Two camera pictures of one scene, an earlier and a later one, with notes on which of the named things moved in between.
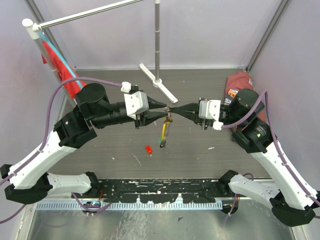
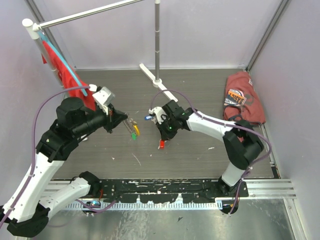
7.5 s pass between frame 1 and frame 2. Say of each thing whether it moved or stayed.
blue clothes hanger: stayed
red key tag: moved
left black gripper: moved
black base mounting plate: stayed
